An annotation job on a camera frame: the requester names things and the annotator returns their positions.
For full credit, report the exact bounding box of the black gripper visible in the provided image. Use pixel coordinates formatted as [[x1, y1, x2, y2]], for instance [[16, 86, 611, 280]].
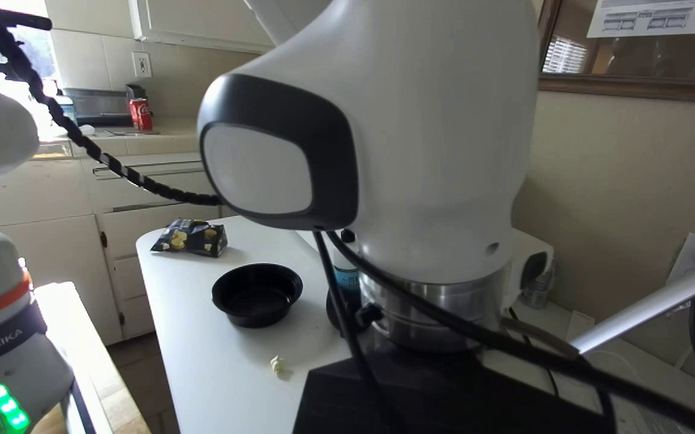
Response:
[[292, 349, 605, 434]]

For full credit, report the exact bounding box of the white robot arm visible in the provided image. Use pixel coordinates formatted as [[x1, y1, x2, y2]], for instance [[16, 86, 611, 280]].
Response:
[[198, 0, 614, 434]]

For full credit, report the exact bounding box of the black blue squeeze bottle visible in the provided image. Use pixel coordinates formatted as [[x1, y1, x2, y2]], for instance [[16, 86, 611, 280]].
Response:
[[324, 239, 361, 316]]

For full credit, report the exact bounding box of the black plastic bowl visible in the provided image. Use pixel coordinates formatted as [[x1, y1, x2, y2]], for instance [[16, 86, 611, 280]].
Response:
[[211, 263, 303, 327]]

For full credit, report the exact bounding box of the silver can behind kettle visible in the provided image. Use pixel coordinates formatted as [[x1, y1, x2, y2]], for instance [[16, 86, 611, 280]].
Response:
[[519, 253, 558, 308]]

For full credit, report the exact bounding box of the white microwave oven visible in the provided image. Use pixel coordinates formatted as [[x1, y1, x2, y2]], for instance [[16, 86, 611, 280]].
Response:
[[505, 231, 555, 306]]

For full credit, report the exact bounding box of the dark snack bag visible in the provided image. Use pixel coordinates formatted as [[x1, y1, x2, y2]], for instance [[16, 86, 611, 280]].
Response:
[[152, 220, 226, 258]]

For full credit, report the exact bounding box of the white tube rod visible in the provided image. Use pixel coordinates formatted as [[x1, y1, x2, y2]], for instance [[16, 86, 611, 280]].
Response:
[[571, 269, 695, 355]]

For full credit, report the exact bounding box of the white kitchen cabinet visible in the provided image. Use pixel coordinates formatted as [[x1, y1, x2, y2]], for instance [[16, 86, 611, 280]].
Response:
[[0, 137, 221, 344]]

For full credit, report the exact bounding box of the red soda can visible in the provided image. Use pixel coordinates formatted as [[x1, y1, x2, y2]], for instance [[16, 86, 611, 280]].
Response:
[[124, 85, 155, 132]]

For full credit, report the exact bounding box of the framed wall picture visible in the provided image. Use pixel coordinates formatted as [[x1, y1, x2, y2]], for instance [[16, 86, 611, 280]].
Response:
[[531, 0, 695, 100]]

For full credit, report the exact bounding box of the black corrugated cable hose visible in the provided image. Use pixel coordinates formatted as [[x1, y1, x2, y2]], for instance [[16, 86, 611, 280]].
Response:
[[0, 0, 223, 206]]

